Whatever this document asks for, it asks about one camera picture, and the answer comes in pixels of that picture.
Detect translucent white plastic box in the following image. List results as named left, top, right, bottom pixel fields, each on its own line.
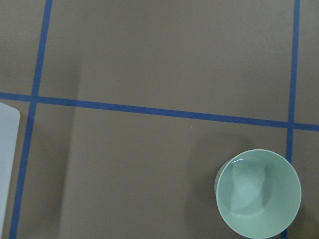
left=0, top=103, right=20, bottom=224

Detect mint green bowl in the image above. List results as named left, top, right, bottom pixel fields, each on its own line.
left=214, top=149, right=302, bottom=239

